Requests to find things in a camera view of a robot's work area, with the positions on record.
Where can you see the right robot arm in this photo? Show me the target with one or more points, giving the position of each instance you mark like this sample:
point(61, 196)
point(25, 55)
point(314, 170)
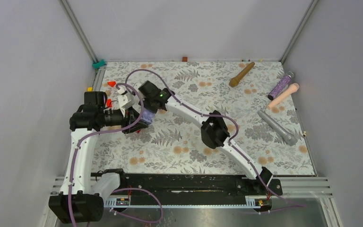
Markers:
point(213, 129)

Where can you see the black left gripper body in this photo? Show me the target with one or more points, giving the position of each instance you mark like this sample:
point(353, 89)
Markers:
point(128, 117)

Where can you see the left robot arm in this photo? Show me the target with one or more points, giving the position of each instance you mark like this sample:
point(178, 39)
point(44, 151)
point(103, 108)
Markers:
point(79, 201)

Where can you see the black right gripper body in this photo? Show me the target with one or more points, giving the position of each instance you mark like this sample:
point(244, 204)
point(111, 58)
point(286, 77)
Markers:
point(147, 103)

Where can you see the purple glitter tube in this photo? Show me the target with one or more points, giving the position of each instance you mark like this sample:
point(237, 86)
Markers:
point(283, 82)

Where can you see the red triangular block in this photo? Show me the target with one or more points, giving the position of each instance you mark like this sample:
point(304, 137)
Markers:
point(111, 83)

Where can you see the teal arch block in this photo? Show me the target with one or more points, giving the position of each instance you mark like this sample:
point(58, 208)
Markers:
point(99, 64)

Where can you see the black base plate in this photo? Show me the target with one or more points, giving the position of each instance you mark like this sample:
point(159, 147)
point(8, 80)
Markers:
point(179, 189)

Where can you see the brown wooden stick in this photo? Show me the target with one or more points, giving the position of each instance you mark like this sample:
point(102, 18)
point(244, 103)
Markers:
point(236, 80)

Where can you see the grey metal cylinder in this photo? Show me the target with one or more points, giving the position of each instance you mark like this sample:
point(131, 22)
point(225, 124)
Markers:
point(289, 138)

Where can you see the floral patterned mat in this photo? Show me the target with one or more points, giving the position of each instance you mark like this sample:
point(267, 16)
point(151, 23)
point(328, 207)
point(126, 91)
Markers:
point(173, 145)

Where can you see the pink flesh-coloured stick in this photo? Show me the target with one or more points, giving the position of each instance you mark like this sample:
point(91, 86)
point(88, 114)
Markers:
point(290, 90)

